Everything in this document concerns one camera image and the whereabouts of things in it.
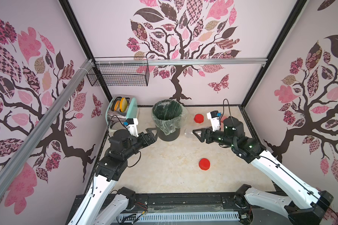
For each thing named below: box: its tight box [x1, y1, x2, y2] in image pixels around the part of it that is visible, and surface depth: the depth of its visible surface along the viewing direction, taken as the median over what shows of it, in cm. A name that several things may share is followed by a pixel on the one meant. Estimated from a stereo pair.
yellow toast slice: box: [119, 97, 129, 113], surface depth 95 cm
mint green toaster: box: [105, 95, 139, 132], surface depth 96 cm
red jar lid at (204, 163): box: [198, 157, 211, 171], surface depth 88 cm
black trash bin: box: [152, 99, 184, 142], surface depth 91 cm
